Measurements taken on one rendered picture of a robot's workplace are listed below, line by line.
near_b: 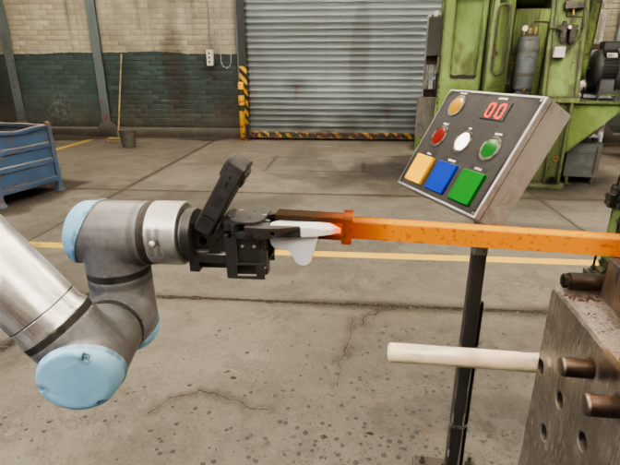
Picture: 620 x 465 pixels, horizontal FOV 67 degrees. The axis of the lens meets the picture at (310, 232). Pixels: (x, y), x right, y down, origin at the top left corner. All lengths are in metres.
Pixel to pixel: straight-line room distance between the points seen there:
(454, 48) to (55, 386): 5.19
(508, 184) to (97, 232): 0.78
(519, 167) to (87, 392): 0.87
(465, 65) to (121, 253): 5.04
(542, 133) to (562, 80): 4.55
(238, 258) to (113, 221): 0.17
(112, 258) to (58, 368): 0.16
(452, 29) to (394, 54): 3.16
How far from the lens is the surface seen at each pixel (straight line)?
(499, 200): 1.05
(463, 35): 5.50
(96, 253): 0.70
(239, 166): 0.60
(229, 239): 0.62
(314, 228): 0.60
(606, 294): 0.85
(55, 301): 0.61
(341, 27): 8.49
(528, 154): 1.07
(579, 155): 6.07
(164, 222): 0.64
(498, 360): 1.17
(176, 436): 1.89
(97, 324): 0.62
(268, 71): 8.60
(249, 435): 1.85
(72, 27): 9.85
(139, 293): 0.72
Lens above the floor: 1.26
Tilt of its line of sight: 20 degrees down
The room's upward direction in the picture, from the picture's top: straight up
